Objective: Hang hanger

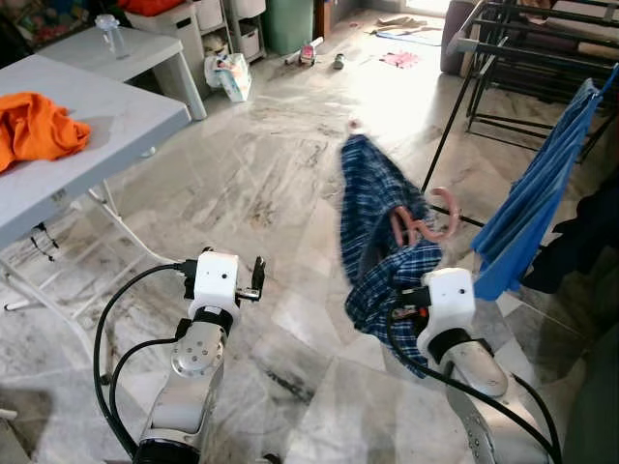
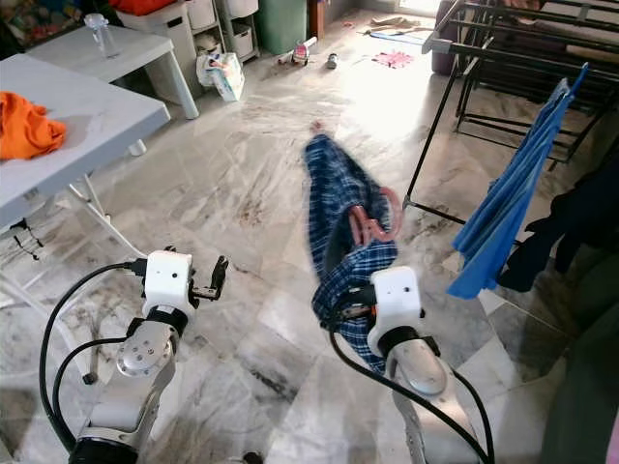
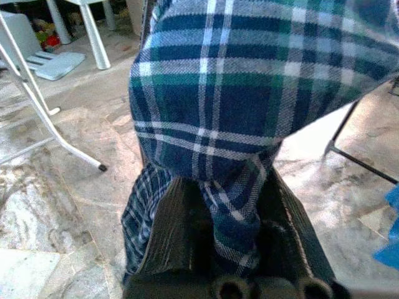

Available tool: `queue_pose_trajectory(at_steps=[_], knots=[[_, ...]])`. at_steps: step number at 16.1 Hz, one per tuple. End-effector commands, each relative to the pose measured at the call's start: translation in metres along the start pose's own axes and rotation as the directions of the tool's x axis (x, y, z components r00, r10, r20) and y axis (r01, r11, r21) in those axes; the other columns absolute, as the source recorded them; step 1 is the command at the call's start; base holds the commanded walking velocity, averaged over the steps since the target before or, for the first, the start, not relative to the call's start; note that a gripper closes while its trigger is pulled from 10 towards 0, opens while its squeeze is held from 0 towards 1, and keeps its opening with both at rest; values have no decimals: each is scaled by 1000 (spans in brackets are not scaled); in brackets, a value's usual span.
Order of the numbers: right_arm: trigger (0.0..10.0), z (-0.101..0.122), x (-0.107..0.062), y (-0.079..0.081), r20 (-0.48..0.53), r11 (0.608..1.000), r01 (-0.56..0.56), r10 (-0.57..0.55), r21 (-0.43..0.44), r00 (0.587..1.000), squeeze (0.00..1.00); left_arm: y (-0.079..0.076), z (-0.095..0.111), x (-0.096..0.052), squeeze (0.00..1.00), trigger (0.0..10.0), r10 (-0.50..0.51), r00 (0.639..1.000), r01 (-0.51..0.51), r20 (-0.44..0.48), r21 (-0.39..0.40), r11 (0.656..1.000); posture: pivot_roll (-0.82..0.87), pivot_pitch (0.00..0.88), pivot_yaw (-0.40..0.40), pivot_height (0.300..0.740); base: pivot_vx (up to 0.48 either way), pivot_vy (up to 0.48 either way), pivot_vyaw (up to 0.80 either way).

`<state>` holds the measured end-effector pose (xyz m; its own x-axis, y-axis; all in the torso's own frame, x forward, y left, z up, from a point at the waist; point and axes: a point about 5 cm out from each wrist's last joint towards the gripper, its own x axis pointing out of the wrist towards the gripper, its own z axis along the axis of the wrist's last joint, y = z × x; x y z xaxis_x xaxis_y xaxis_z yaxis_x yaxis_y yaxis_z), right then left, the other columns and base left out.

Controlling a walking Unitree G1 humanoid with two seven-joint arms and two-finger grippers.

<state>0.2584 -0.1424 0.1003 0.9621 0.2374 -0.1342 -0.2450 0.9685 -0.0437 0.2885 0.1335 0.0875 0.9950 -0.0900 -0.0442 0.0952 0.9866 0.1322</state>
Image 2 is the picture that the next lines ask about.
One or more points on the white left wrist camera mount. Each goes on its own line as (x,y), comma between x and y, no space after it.
(166,280)

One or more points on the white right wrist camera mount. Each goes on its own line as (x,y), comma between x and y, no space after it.
(395,295)

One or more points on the orange garment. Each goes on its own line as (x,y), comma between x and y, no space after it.
(24,126)

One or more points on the blue plaid garment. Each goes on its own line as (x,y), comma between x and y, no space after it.
(343,193)

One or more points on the packaged tissue pack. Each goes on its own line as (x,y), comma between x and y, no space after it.
(221,75)

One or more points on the small grey cup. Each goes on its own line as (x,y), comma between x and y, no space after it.
(333,61)

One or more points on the clear plastic bottle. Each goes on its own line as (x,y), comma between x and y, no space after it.
(98,34)

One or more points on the pink clothes hanger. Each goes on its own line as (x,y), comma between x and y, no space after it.
(397,217)

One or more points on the grey folding table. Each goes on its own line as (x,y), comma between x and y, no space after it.
(77,116)

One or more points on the red cloth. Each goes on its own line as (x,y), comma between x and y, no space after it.
(145,5)

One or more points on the dark green sofa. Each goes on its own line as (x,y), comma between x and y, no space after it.
(585,387)

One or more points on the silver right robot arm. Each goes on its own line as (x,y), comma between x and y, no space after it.
(421,377)

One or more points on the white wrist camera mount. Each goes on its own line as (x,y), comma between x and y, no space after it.
(166,280)
(395,295)

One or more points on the black metal drying rack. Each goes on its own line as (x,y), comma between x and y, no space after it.
(522,58)

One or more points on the beige cloth scrap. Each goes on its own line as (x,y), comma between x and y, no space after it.
(395,21)

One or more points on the light blue flat mat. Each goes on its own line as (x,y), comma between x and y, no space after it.
(401,38)

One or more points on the purple armchair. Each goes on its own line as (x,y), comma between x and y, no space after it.
(447,48)

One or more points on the small colourful toy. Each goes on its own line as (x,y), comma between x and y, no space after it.
(300,50)

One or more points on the bright blue garment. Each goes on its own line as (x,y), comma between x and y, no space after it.
(513,213)

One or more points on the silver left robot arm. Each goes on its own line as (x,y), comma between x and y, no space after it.
(145,367)

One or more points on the green laundry basket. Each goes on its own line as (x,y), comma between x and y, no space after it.
(280,24)

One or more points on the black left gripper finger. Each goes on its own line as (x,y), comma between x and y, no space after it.
(221,271)

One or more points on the dark navy garment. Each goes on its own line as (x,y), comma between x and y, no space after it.
(566,232)

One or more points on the small white table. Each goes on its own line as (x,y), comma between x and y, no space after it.
(116,53)

